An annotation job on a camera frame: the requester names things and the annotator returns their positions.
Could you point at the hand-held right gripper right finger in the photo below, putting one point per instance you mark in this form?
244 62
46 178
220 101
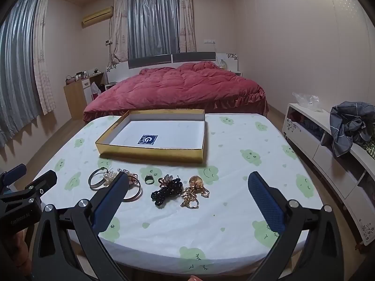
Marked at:
265 205

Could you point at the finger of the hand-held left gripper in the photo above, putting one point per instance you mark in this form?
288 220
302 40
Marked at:
44 183
14 172

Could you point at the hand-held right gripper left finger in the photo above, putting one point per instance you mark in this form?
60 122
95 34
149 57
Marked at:
110 202

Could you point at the silver bangle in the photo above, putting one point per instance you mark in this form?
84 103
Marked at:
95 185

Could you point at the pearl cluster ornament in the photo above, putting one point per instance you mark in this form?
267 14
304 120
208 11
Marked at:
109 178

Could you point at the rose gold bangle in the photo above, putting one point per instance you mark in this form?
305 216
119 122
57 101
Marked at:
137 190

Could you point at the crystal hair clip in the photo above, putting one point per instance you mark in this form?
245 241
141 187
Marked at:
165 179

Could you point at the amber round pendant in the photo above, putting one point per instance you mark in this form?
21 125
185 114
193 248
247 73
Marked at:
196 180

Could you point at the gold cardboard box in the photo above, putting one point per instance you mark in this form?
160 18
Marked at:
164 134

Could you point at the person's left hand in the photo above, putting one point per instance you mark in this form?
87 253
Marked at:
13 254

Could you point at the white floral media cabinet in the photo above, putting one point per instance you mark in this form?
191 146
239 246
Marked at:
331 166

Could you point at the wooden desk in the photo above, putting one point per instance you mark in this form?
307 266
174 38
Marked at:
74 99

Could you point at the red white shopping bag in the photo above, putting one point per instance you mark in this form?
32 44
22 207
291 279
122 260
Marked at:
96 92

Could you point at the pink handbag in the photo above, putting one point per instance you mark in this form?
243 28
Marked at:
69 80

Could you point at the grey window curtain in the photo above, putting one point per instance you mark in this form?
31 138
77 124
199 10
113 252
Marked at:
17 64
152 20

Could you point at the clear plastic bag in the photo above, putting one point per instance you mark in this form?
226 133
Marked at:
307 101

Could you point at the grey crumpled clothing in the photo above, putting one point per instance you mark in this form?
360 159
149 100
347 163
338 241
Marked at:
347 126

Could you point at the green plaid cloth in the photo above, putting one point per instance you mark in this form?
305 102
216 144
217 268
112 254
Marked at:
370 149

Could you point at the floral cream curtain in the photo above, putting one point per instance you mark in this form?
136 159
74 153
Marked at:
120 26
187 17
42 52

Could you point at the white nightstand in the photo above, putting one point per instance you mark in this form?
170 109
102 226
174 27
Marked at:
238 73

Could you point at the bed with red duvet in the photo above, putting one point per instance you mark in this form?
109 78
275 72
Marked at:
181 87

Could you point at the white grey bed headboard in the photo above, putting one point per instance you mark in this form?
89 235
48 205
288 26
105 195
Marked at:
152 61

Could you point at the cream air conditioner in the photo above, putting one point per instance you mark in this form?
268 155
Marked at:
98 16

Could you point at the white wall socket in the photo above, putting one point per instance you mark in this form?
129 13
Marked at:
209 41

